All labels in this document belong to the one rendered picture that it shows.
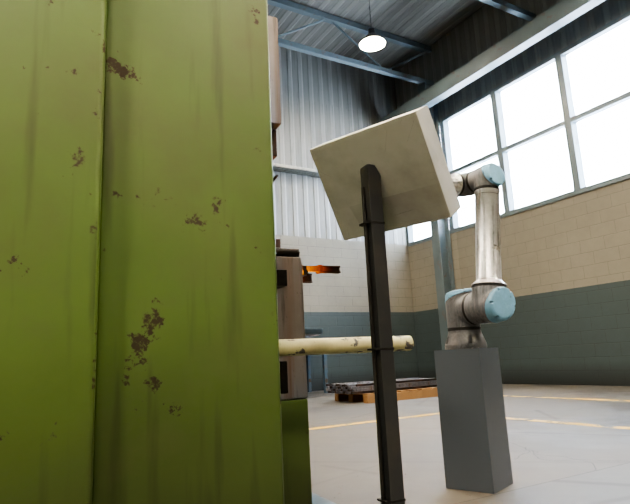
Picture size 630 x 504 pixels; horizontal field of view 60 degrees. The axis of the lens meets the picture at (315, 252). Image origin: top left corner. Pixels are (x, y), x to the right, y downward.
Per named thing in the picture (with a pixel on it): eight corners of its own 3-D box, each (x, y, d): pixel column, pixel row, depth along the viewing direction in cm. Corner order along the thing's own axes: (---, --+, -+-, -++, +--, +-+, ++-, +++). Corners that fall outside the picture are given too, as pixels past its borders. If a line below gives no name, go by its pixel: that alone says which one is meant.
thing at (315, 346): (405, 352, 166) (404, 334, 167) (416, 351, 161) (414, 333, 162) (270, 358, 147) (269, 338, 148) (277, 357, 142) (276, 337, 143)
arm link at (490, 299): (489, 326, 250) (486, 174, 268) (518, 323, 235) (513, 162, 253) (463, 323, 243) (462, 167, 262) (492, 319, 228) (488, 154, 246)
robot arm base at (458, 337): (456, 349, 266) (454, 329, 268) (493, 347, 254) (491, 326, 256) (438, 350, 252) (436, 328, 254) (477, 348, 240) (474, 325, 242)
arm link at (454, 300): (465, 328, 265) (461, 292, 269) (490, 325, 250) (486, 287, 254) (440, 329, 258) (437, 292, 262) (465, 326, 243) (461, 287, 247)
